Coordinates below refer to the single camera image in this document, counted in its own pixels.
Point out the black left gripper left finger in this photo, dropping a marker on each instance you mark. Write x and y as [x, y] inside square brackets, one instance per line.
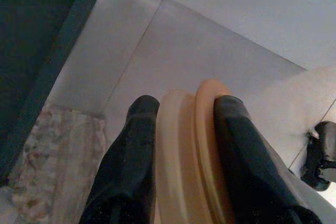
[126, 171]

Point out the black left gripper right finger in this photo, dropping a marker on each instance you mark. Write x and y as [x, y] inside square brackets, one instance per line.
[249, 171]

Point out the tan plastic bowl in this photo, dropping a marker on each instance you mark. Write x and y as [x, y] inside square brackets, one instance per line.
[183, 155]

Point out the black robot foot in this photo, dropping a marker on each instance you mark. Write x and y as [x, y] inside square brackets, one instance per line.
[320, 155]

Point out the dark green cabinet panel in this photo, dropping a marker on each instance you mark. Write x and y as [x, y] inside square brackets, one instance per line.
[26, 37]

